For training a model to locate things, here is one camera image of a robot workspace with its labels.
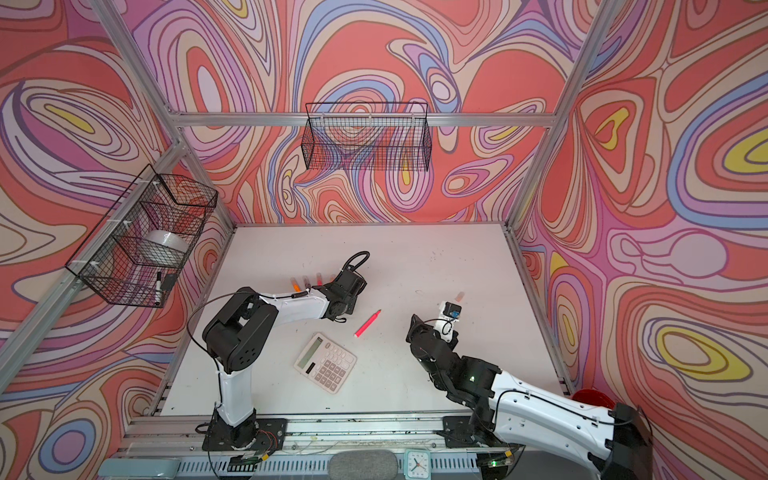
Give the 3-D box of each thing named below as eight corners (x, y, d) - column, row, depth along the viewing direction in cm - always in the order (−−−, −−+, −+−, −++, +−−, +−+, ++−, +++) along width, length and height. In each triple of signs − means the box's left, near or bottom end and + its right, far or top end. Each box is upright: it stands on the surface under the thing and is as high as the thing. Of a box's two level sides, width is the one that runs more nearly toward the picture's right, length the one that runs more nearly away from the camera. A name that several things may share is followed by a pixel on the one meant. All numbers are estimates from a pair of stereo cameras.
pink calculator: (292, 367, 85) (290, 363, 83) (318, 334, 92) (316, 330, 90) (334, 396, 80) (332, 393, 78) (358, 359, 87) (357, 355, 85)
